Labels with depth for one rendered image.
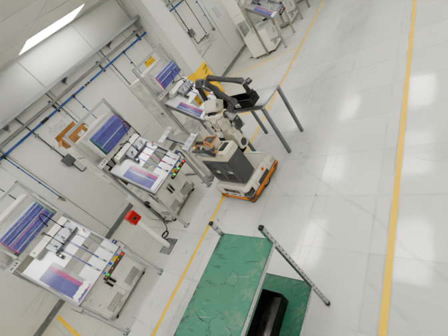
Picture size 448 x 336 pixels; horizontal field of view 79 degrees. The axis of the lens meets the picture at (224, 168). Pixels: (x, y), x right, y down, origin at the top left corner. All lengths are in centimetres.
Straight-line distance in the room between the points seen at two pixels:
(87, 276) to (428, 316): 305
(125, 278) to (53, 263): 88
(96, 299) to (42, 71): 367
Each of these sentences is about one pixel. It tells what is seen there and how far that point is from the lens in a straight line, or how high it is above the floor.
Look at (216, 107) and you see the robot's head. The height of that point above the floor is 116.
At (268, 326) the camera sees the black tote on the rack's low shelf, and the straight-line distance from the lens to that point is 224.
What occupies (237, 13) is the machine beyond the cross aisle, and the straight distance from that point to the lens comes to 741.
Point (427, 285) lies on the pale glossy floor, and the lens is 245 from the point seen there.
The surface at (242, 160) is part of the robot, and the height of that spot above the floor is 54.
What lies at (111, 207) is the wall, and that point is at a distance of 555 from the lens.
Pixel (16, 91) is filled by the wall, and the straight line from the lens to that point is 537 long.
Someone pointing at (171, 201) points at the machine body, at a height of 27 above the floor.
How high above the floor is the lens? 225
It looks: 31 degrees down
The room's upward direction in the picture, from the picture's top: 40 degrees counter-clockwise
